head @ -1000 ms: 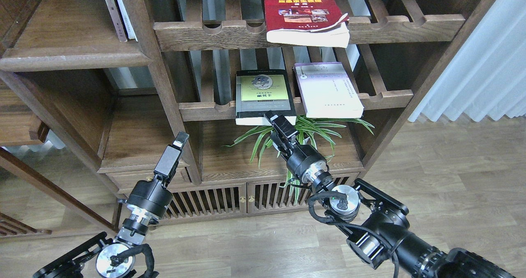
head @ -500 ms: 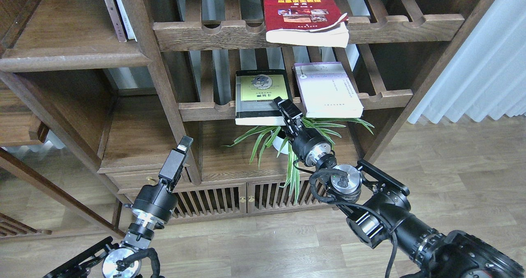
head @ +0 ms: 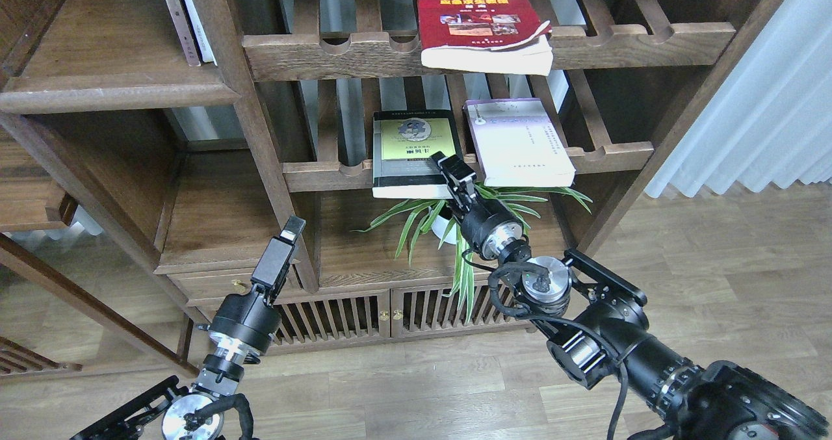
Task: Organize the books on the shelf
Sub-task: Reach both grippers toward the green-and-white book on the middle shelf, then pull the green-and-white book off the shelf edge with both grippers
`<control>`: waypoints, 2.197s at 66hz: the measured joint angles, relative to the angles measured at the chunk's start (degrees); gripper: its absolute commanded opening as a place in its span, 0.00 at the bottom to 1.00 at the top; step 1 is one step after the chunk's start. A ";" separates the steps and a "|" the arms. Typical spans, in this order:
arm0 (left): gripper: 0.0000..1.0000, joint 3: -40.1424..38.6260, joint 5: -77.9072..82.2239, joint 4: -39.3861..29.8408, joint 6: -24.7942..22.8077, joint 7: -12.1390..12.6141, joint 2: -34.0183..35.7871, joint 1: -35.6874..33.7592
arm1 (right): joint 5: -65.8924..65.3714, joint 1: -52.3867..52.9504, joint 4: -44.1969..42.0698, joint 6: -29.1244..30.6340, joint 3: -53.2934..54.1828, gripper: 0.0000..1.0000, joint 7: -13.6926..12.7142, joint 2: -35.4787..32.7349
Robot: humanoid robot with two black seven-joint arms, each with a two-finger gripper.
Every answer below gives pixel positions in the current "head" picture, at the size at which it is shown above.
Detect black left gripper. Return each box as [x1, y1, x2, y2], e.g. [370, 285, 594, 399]
[198, 216, 306, 363]

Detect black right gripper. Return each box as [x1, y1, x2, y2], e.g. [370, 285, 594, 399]
[429, 151, 524, 262]

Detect black yellow-green cover book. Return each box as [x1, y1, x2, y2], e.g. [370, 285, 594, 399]
[372, 109, 461, 198]

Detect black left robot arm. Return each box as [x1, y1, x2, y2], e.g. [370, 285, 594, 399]
[75, 216, 306, 439]

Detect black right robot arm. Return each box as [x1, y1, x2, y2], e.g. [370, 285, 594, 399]
[431, 152, 829, 439]

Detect dark wooden bookshelf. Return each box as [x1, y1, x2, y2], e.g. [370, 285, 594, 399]
[2, 0, 784, 350]

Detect green spider plant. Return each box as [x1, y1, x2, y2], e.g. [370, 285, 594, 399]
[363, 182, 592, 321]

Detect white plant pot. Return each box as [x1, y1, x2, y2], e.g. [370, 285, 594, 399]
[431, 207, 458, 247]

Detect pale lavender cover book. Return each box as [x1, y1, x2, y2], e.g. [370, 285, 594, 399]
[464, 97, 575, 188]

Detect red cover book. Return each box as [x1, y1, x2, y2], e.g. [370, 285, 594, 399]
[417, 0, 554, 76]

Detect wooden side furniture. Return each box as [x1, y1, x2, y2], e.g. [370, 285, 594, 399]
[1, 131, 198, 377]

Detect white spine upright book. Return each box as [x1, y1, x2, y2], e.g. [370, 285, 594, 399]
[184, 0, 216, 63]

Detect white pleated curtain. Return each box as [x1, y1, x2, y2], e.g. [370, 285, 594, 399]
[645, 0, 831, 198]

